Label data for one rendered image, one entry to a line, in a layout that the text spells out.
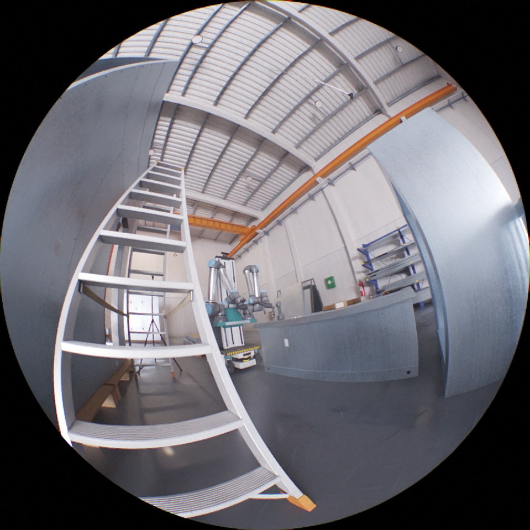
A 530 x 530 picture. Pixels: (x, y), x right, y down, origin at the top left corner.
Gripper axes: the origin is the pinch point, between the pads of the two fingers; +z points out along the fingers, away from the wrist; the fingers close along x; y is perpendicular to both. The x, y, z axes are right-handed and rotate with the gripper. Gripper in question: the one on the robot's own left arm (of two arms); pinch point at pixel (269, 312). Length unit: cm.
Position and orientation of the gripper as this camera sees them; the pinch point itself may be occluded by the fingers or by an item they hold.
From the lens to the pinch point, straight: 207.1
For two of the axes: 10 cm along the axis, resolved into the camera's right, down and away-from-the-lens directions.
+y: 4.5, -6.9, -5.7
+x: 8.6, 1.6, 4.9
